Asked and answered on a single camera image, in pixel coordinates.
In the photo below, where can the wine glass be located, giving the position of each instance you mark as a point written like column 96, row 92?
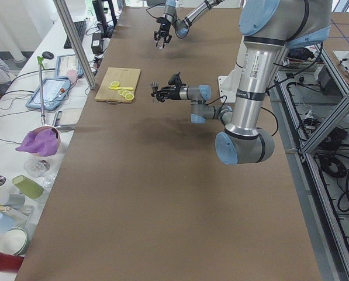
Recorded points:
column 40, row 168

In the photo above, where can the near teach pendant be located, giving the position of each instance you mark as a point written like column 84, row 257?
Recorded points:
column 55, row 91

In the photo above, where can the clear glass cup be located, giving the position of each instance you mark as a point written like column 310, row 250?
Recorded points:
column 160, row 44

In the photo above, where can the light blue cup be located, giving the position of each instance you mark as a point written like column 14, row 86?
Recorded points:
column 6, row 223

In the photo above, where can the computer mouse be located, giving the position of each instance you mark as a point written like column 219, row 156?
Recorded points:
column 47, row 55

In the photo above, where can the pink bowl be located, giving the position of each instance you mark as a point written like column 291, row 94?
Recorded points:
column 46, row 141

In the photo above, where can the steel jigger measuring cup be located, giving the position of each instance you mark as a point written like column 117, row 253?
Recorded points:
column 153, row 85

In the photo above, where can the red cylinder cup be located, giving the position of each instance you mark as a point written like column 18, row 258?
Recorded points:
column 10, row 263

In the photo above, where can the white green bowl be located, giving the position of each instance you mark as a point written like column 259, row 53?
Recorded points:
column 14, row 242

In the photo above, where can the green handled grabber stick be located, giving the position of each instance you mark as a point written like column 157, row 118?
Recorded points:
column 40, row 60

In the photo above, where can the far teach pendant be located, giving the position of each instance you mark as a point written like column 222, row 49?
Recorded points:
column 66, row 63

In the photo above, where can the lemon slice pair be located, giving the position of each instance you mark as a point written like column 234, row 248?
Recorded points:
column 114, row 85

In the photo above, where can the grey cup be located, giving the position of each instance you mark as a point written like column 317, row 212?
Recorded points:
column 12, row 200

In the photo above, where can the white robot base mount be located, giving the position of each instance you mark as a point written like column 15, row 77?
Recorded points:
column 228, row 85

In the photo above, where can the purple cloth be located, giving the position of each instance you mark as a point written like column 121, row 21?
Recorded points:
column 27, row 143

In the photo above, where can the aluminium frame post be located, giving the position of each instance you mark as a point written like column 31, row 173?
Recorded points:
column 72, row 34

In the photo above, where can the bamboo cutting board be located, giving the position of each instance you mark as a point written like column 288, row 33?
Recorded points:
column 128, row 77

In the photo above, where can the green plastic cup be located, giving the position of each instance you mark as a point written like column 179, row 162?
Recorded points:
column 28, row 187

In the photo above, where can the black monitor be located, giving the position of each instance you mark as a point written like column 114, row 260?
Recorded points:
column 99, row 9

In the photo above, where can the kitchen scale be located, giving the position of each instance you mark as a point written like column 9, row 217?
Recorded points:
column 66, row 120

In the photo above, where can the teach pendant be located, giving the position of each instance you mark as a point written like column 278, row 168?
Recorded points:
column 55, row 91
column 66, row 63

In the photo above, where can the black power adapter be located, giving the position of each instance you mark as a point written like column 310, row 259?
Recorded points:
column 97, row 43

